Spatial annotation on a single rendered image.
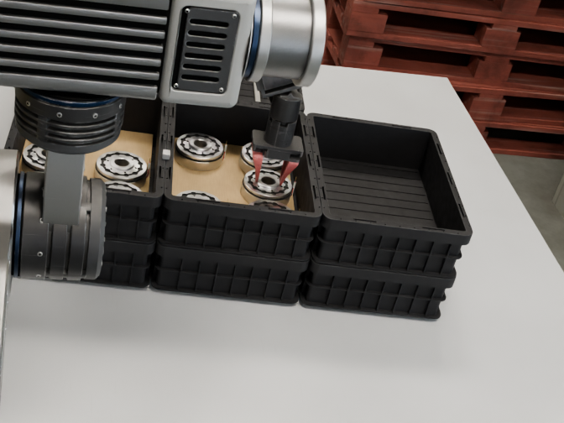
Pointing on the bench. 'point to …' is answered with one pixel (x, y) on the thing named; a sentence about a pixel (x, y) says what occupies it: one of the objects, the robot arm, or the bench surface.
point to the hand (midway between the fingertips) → (268, 179)
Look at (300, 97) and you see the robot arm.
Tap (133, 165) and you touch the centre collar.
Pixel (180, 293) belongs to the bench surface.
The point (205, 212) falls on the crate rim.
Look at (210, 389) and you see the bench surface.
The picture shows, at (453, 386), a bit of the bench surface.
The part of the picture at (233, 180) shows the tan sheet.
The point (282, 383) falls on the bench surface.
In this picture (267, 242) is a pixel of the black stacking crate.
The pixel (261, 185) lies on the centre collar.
